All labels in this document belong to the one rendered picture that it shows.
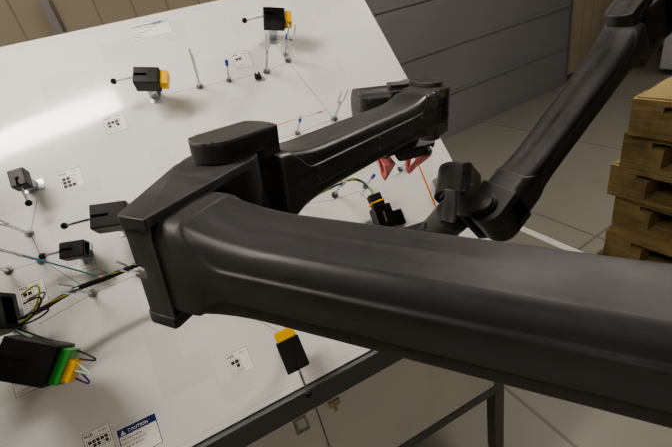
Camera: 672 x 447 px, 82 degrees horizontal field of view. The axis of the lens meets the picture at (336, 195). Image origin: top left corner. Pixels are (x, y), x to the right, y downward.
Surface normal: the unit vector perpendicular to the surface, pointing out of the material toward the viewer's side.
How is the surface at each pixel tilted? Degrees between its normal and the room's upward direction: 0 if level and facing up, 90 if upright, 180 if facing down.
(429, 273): 6
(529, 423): 0
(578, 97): 34
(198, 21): 49
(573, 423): 0
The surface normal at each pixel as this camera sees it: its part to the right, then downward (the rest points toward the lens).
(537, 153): -0.57, -0.52
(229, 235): 0.04, -0.87
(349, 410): 0.41, 0.36
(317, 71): 0.18, -0.30
